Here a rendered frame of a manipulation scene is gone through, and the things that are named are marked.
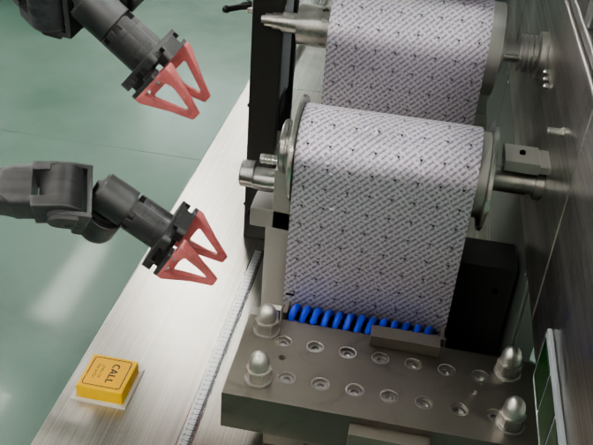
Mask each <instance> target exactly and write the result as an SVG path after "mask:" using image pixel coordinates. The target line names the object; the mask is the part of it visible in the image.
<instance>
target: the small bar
mask: <svg viewBox="0 0 593 445"><path fill-rule="evenodd" d="M440 338H441V337H440V336H433V335H428V334H423V333H417V332H412V331H407V330H402V329H397V328H387V327H381V326H376V325H372V331H371V336H370V342H369V345H371V346H377V347H382V348H387V349H392V350H398V351H406V352H412V353H417V354H422V355H427V356H433V357H438V356H439V350H440Z"/></svg>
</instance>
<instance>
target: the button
mask: <svg viewBox="0 0 593 445"><path fill-rule="evenodd" d="M138 373H139V365H138V362H137V361H132V360H127V359H122V358H113V357H109V356H103V355H99V354H94V355H93V356H92V358H91V360H90V362H89V363H88V365H87V367H86V369H85V371H84V372H83V373H82V375H81V377H80V378H79V381H78V383H77V384H76V391H77V396H80V397H84V398H90V399H94V400H99V401H104V402H109V403H113V404H123V403H124V400H125V398H126V397H127V395H128V393H129V391H130V389H131V386H132V384H133V382H134V381H135V379H136V377H137V375H138Z"/></svg>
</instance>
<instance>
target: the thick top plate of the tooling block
mask: <svg viewBox="0 0 593 445"><path fill-rule="evenodd" d="M256 316H257V315H256V314H250V316H249V319H248V321H247V323H246V326H245V329H244V332H243V335H242V338H241V340H240V343H239V345H238V348H237V350H236V355H235V357H234V359H233V362H232V365H231V367H230V369H229V373H228V376H227V379H226V381H225V383H224V386H223V389H222V391H221V426H228V427H233V428H238V429H243V430H247V431H252V432H257V433H262V434H270V435H275V436H280V437H284V438H290V439H294V440H299V441H308V442H312V443H317V444H321V445H347V439H348V433H349V423H356V424H360V425H365V426H374V427H378V428H384V429H388V430H394V431H398V432H403V433H408V434H416V435H422V436H426V437H431V444H430V445H539V444H538V434H537V414H536V404H535V393H534V383H533V374H534V372H535V368H536V363H531V362H526V361H522V363H523V366H522V371H521V373H522V376H521V378H520V380H518V381H516V382H506V381H502V380H501V379H499V378H498V377H497V376H496V375H495V374H494V372H493V368H494V366H495V365H496V364H497V360H498V358H499V357H496V356H491V355H485V354H480V353H475V352H470V351H460V350H455V349H450V348H445V347H440V350H439V356H438V357H433V356H427V355H422V354H417V353H412V352H406V351H398V350H392V349H387V348H382V347H377V346H371V345H369V342H370V336H371V335H368V334H363V333H358V332H353V331H348V330H342V329H337V328H328V327H322V326H317V325H312V324H307V323H302V322H296V321H287V320H282V319H281V321H280V323H279V329H280V333H279V335H278V336H277V337H275V338H272V339H262V338H259V337H257V336H255V335H254V333H253V327H254V325H255V317H256ZM254 351H264V352H265V353H266V354H267V355H268V357H269V360H270V366H271V368H272V376H273V381H272V383H271V384H270V385H269V386H268V387H266V388H261V389H256V388H251V387H249V386H248V385H247V384H246V383H245V382H244V375H245V370H246V365H247V364H248V363H249V358H250V356H251V354H252V353H253V352H254ZM510 396H519V397H520V398H522V399H523V401H524V402H525V404H526V412H525V413H526V414H527V418H526V421H525V429H524V432H523V433H522V434H520V435H516V436H511V435H507V434H503V433H502V432H501V431H500V430H499V429H498V428H497V427H496V425H495V419H496V417H497V416H498V415H499V410H500V409H501V408H502V407H503V406H504V403H505V401H506V400H507V399H508V398H509V397H510Z"/></svg>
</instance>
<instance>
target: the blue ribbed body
mask: <svg viewBox="0 0 593 445"><path fill-rule="evenodd" d="M287 320H288V321H294V320H296V322H302V323H306V322H307V324H312V325H316V324H318V326H322V327H326V326H328V327H329V328H337V329H338V328H339V329H342V330H348V331H349V330H350V331H353V332H358V333H360V331H361V333H363V334H368V335H370V334H371V331H372V325H376V326H381V327H387V328H397V329H402V330H407V331H412V332H417V333H423V334H428V335H433V336H438V335H434V334H433V328H432V327H431V326H428V327H426V328H425V330H424V332H423V329H422V326H421V325H420V324H416V325H415V327H413V330H411V325H410V324H409V322H404V324H403V325H402V328H401V326H400V322H399V321H393V322H392V324H391V326H390V327H389V321H388V319H385V318H384V319H382V320H381V321H380V323H379V322H378V319H377V318H376V317H374V316H372V317H371V318H370V319H369V321H368V322H367V317H366V316H365V315H363V314H362V315H360V316H359V317H358V319H357V317H356V316H355V314H354V313H349V314H348V316H347V318H346V316H345V313H344V312H343V311H339V312H337V314H336V315H335V316H334V311H333V310H332V309H328V310H326V311H325V313H324V311H323V309H322V308H321V307H317V308H315V310H314V311H313V310H312V307H311V306H310V305H307V306H305V307H304V309H303V308H302V307H301V305H300V304H294V305H293V306H292V308H291V310H289V313H288V318H287Z"/></svg>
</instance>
